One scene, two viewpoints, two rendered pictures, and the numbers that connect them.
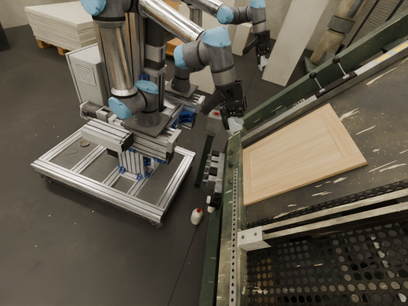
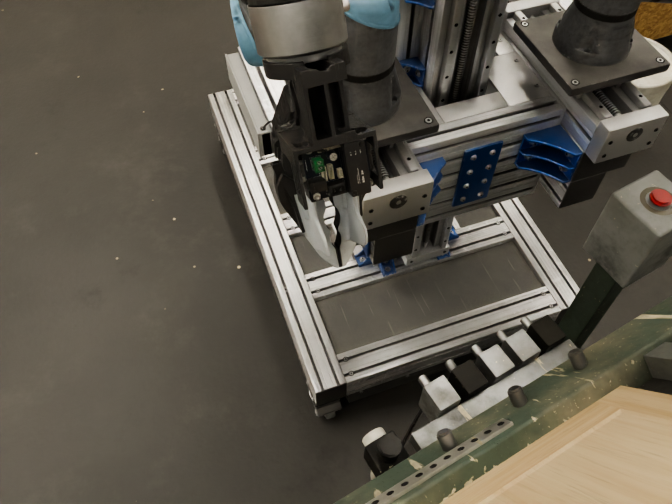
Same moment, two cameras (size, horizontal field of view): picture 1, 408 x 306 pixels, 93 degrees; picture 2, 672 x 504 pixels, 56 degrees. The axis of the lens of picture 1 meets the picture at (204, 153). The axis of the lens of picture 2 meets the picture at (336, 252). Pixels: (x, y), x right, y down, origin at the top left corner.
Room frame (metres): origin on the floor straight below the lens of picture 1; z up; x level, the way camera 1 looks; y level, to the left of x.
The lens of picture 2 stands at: (0.45, -0.40, 1.83)
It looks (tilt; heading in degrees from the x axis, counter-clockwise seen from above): 55 degrees down; 62
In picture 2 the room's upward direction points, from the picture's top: straight up
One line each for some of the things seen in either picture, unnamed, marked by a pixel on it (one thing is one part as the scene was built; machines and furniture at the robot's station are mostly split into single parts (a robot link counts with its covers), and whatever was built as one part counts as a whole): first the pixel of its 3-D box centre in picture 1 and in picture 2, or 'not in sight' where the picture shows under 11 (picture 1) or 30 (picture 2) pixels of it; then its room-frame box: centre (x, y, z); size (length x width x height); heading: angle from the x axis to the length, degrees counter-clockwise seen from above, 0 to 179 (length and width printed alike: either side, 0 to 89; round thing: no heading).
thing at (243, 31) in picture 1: (237, 37); not in sight; (6.29, -0.07, 0.36); 0.58 x 0.45 x 0.72; 82
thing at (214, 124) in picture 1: (214, 123); (639, 230); (1.32, -0.02, 0.84); 0.12 x 0.12 x 0.18; 3
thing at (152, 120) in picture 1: (147, 112); (360, 77); (0.90, 0.38, 1.09); 0.15 x 0.15 x 0.10
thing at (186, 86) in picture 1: (181, 81); (599, 20); (1.39, 0.31, 1.09); 0.15 x 0.15 x 0.10
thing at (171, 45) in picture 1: (180, 50); not in sight; (4.74, 1.16, 0.15); 0.61 x 0.51 x 0.31; 172
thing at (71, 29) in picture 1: (102, 24); not in sight; (4.58, 2.89, 0.31); 2.46 x 1.04 x 0.63; 172
